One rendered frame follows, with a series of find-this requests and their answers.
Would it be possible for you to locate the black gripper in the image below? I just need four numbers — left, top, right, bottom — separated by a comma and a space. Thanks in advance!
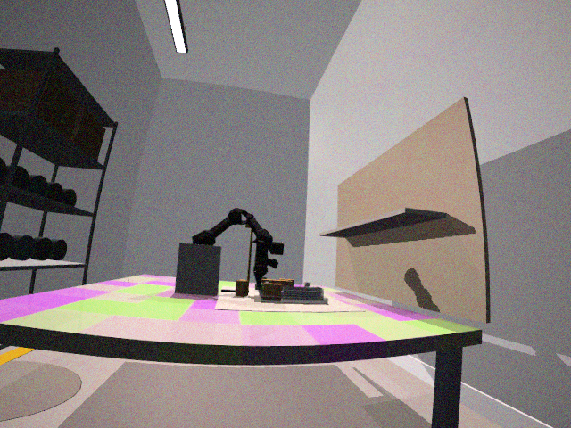
253, 253, 268, 287

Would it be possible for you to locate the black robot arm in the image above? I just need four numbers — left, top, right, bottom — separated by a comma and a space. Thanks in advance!
192, 208, 284, 268

